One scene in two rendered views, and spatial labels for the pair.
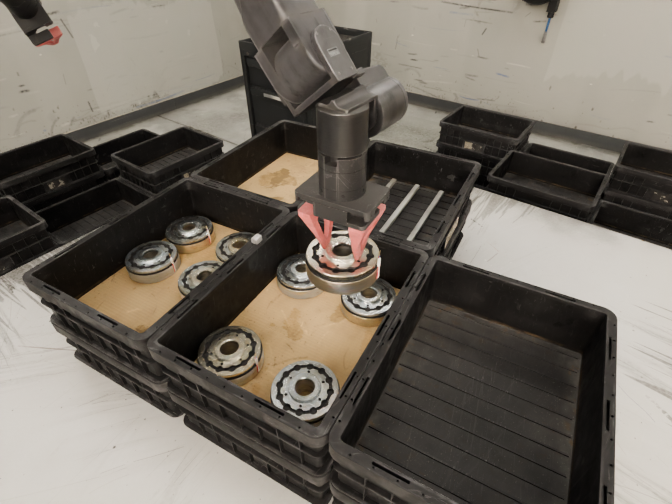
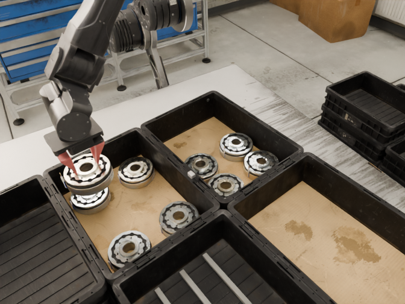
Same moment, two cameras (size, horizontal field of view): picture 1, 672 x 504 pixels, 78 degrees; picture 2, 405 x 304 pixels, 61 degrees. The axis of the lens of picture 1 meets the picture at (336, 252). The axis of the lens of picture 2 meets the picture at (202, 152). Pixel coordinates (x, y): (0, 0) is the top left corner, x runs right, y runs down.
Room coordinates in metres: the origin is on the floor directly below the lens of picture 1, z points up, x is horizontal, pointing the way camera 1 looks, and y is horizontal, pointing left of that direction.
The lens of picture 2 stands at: (0.90, -0.38, 1.58)
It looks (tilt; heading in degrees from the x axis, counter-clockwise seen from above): 43 degrees down; 116
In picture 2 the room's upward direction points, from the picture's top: 3 degrees counter-clockwise
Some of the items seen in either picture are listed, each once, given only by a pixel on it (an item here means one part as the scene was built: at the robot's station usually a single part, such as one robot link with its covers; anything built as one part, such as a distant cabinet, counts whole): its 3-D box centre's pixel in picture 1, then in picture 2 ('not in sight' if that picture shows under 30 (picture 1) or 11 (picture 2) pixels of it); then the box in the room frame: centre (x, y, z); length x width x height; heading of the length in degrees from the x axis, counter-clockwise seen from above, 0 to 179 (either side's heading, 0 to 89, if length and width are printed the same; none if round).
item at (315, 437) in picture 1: (304, 298); (126, 190); (0.48, 0.05, 0.92); 0.40 x 0.30 x 0.02; 151
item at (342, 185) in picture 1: (342, 175); (70, 125); (0.44, -0.01, 1.17); 0.10 x 0.07 x 0.07; 61
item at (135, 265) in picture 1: (151, 256); (236, 143); (0.65, 0.38, 0.86); 0.10 x 0.10 x 0.01
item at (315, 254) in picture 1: (342, 253); (87, 169); (0.44, -0.01, 1.04); 0.10 x 0.10 x 0.01
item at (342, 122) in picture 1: (345, 124); (61, 101); (0.44, -0.01, 1.23); 0.07 x 0.06 x 0.07; 144
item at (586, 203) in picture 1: (531, 220); not in sight; (1.48, -0.86, 0.37); 0.40 x 0.30 x 0.45; 54
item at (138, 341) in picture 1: (170, 244); (217, 139); (0.62, 0.32, 0.92); 0.40 x 0.30 x 0.02; 151
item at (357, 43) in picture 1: (310, 117); not in sight; (2.47, 0.15, 0.45); 0.60 x 0.45 x 0.90; 144
